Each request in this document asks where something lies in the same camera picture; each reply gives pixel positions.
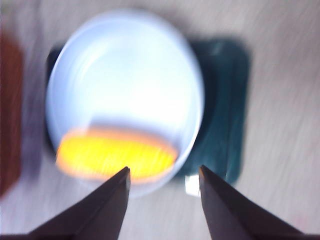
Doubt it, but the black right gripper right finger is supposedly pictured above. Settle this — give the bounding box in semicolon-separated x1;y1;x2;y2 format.
198;164;320;240

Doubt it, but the small white tag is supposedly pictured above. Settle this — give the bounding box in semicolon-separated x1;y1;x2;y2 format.
184;174;201;197

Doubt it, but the yellow corn cob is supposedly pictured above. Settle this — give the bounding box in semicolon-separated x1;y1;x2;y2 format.
55;126;179;182

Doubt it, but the brown wicker basket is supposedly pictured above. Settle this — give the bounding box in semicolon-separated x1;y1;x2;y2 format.
0;31;25;199

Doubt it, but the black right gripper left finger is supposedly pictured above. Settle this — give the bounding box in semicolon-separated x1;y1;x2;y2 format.
0;166;132;240

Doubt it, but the dark rectangular tray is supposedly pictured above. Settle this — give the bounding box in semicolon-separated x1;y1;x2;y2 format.
45;36;251;186

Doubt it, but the light blue round plate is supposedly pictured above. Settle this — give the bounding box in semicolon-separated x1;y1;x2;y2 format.
44;9;206;199

